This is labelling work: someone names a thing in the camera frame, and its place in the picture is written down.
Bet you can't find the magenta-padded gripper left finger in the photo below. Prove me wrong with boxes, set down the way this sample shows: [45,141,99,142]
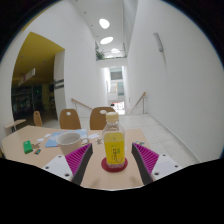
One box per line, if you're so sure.
[41,142,95,186]

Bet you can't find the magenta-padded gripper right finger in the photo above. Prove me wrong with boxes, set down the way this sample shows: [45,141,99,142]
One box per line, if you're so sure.
[130,142,183,186]

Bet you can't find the clear bottle with yellow drink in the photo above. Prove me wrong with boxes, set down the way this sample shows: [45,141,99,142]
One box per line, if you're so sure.
[101,111,127,168]

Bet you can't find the white ceramic mug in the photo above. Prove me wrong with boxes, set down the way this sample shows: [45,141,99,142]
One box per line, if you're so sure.
[55,132,91,157]

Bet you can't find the light blue printed paper sheet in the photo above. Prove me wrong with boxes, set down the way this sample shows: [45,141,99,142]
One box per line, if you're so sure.
[44,129,89,149]

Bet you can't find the flat round red coaster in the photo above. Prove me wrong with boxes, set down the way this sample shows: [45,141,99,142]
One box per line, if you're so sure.
[100,156,129,174]

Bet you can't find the wooden chair with round hole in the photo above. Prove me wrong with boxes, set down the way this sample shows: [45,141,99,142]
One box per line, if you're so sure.
[32,110,43,128]
[89,106,116,131]
[59,108,82,130]

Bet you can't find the small green box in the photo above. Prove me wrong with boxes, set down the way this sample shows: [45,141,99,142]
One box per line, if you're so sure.
[22,140,34,155]

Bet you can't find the wooden stair handrail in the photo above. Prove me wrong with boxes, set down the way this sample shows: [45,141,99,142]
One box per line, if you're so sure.
[70,97,94,113]
[128,91,148,116]

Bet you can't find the small wooden side table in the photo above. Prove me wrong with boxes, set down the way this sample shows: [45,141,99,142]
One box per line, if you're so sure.
[4,118,27,134]

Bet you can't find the white hanging sign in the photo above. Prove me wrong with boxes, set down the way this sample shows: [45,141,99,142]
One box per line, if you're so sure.
[18,68,37,87]

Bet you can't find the green potted plant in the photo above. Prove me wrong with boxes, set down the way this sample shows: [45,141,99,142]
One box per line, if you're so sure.
[95,49,106,61]

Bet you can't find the round ceiling lights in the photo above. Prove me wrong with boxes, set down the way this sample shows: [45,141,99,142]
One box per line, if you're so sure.
[98,18,122,55]

